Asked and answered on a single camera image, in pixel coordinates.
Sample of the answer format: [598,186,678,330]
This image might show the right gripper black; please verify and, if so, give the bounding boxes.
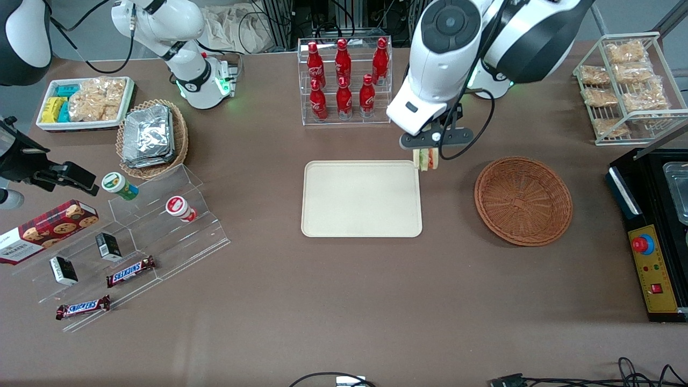
[0,117,101,196]

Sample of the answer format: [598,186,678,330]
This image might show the triangle sandwich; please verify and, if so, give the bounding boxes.
[413,148,440,171]

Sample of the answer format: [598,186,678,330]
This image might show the beige rectangular plastic tray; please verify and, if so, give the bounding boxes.
[301,160,423,238]

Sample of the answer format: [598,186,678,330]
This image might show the round brown wicker basket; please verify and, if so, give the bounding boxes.
[474,156,573,247]

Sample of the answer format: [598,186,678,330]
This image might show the oval wicker basket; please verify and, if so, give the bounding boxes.
[116,99,189,180]

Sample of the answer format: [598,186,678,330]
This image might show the red tartan cookie box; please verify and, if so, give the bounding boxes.
[0,199,100,266]

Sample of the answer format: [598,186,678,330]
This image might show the white rectangular snack bin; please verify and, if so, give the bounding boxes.
[36,76,135,133]

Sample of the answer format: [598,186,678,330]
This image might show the green lidded snack cup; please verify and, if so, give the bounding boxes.
[102,172,140,202]

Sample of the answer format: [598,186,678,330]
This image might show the yellow snack pack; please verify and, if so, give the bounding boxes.
[41,97,67,124]

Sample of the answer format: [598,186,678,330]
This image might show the clear bag of crackers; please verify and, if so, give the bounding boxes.
[68,89,111,122]
[81,77,127,107]

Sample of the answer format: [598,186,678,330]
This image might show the red cola bottle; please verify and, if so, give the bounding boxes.
[372,37,390,84]
[307,42,325,87]
[359,74,376,118]
[335,39,353,85]
[309,80,328,122]
[336,77,354,120]

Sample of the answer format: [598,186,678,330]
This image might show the small black carton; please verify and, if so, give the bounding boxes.
[49,256,79,286]
[95,232,124,263]

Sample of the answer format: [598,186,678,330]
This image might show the clear acrylic bottle rack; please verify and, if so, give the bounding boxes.
[297,37,393,127]

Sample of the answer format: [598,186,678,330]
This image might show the silver foil packet stack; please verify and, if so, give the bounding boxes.
[122,104,176,169]

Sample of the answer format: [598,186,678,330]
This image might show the Snickers chocolate bar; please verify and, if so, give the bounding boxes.
[55,295,112,321]
[105,255,157,289]

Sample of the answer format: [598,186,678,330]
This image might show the red lidded snack cup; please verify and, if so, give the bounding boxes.
[165,196,198,223]

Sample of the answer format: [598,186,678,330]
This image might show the clear acrylic step display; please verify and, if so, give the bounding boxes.
[11,164,231,333]

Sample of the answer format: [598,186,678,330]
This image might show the clear bag of snacks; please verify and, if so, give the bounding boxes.
[606,40,648,65]
[580,65,611,87]
[622,81,670,113]
[613,62,654,84]
[591,118,630,138]
[582,88,619,108]

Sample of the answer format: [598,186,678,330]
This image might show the crumpled beige cloth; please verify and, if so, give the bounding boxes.
[202,3,276,55]

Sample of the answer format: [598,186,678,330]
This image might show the black countertop appliance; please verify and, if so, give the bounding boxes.
[606,119,688,323]

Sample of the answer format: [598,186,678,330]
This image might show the steel appliance pan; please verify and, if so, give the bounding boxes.
[662,161,688,226]

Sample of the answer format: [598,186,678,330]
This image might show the yellow control panel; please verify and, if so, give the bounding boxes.
[628,226,679,314]

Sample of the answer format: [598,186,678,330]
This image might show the grey metal pole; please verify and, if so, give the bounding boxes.
[652,0,688,39]

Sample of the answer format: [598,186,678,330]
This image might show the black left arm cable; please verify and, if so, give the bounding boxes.
[440,89,496,161]

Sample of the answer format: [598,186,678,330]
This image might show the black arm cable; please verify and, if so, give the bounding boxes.
[50,0,136,75]
[440,89,496,161]

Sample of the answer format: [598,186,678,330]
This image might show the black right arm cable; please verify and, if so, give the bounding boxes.
[50,0,136,75]

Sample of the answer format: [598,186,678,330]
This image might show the aluminium frame rack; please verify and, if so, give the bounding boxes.
[258,0,426,41]

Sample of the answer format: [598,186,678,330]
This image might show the silver teal appliance handle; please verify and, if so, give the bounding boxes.
[606,166,643,217]

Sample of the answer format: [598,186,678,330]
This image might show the white wire rack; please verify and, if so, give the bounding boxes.
[572,31,688,146]

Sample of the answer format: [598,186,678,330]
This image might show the black cable with white plug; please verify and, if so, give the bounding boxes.
[289,371,377,387]

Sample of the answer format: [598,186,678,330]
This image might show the black cables with connector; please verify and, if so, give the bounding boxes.
[488,357,688,387]

